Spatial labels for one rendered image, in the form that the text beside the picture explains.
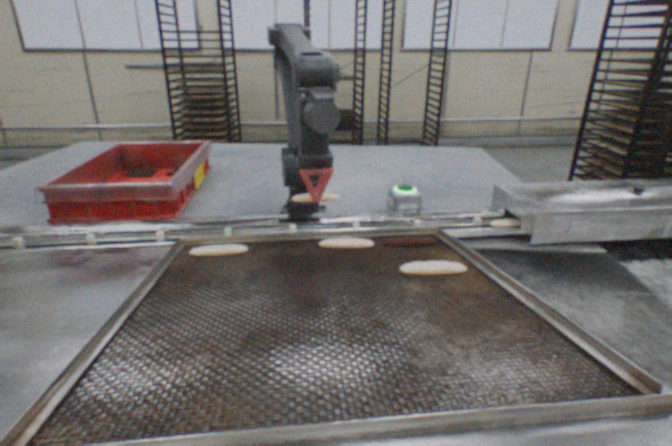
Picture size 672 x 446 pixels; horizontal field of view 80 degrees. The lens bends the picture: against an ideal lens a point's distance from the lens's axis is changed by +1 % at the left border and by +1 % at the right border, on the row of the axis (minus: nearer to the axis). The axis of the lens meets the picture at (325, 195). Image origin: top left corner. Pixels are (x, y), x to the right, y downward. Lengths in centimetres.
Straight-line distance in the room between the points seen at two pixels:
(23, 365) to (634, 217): 106
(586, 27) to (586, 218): 557
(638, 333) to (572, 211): 27
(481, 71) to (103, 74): 468
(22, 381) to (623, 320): 81
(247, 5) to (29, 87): 274
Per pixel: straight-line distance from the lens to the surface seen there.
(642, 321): 85
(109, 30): 555
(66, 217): 118
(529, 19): 605
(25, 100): 606
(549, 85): 630
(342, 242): 72
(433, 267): 62
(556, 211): 95
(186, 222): 96
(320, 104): 70
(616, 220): 105
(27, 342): 56
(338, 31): 523
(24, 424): 41
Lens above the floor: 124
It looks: 21 degrees down
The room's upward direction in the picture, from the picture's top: straight up
